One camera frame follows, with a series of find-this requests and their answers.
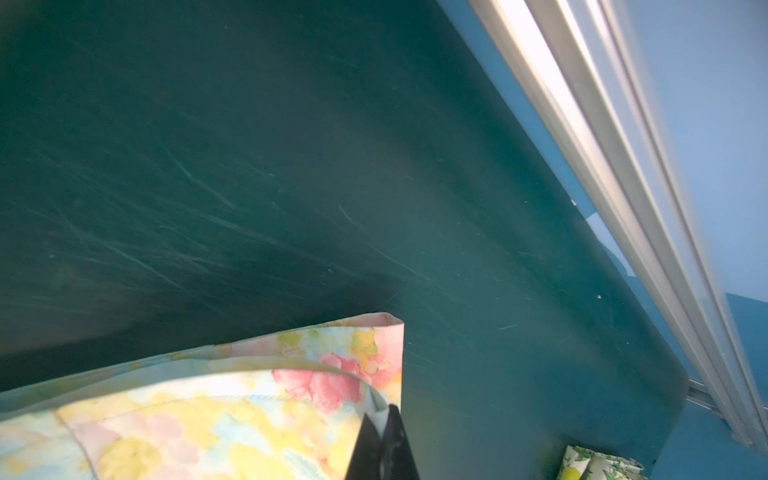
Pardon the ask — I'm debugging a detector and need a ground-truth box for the rear aluminium frame rail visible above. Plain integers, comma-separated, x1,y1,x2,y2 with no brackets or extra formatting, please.
472,1,767,452

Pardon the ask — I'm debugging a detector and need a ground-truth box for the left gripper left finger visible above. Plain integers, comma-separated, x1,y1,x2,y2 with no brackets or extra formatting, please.
345,416,383,480

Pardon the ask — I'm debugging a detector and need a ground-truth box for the pink floral skirt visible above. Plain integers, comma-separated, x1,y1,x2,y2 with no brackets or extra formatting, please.
1,313,405,479

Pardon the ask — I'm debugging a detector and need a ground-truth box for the lemon print skirt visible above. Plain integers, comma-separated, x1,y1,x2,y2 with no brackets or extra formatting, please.
557,445,647,480

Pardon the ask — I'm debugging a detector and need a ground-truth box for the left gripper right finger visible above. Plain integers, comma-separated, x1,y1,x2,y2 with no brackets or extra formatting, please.
380,404,420,480

